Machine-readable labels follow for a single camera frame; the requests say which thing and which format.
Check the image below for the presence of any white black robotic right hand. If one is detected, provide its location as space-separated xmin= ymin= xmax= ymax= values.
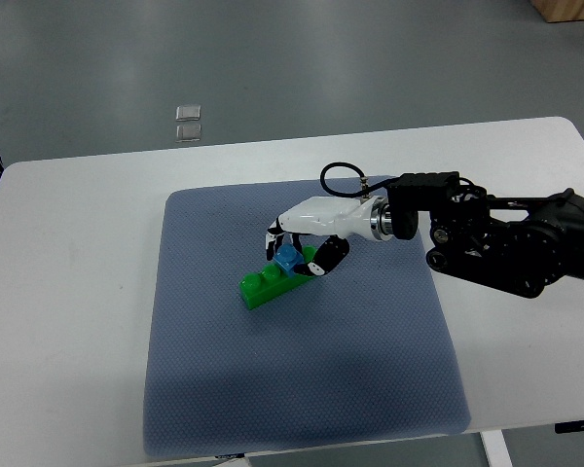
xmin=265 ymin=196 xmax=393 ymax=276

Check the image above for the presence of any metal floor plate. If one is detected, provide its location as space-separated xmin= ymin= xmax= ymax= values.
xmin=176 ymin=123 xmax=201 ymax=143
xmin=175 ymin=104 xmax=201 ymax=122

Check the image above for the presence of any upper metal floor plate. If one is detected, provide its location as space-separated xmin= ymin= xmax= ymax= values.
xmin=175 ymin=104 xmax=201 ymax=122

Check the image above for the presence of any wooden box corner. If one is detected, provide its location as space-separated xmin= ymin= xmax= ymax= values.
xmin=530 ymin=0 xmax=584 ymax=23

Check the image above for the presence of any black table control panel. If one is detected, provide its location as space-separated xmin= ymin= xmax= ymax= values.
xmin=554 ymin=420 xmax=584 ymax=434

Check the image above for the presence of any white table leg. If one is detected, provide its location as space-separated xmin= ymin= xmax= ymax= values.
xmin=480 ymin=430 xmax=513 ymax=467

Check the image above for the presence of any small blue toy block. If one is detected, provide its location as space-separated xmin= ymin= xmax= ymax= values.
xmin=273 ymin=243 xmax=305 ymax=277

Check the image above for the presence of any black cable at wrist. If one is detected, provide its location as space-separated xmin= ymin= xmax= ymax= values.
xmin=319 ymin=162 xmax=400 ymax=199

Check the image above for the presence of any lower metal floor plate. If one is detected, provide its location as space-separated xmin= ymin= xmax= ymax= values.
xmin=176 ymin=123 xmax=201 ymax=143

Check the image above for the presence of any long green toy block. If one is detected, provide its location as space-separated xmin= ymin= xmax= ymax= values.
xmin=238 ymin=245 xmax=317 ymax=310

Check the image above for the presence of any blue-grey textured mat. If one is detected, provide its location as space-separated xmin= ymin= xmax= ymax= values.
xmin=143 ymin=181 xmax=470 ymax=457

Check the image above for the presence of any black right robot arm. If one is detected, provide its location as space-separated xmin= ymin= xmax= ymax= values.
xmin=386 ymin=172 xmax=584 ymax=299

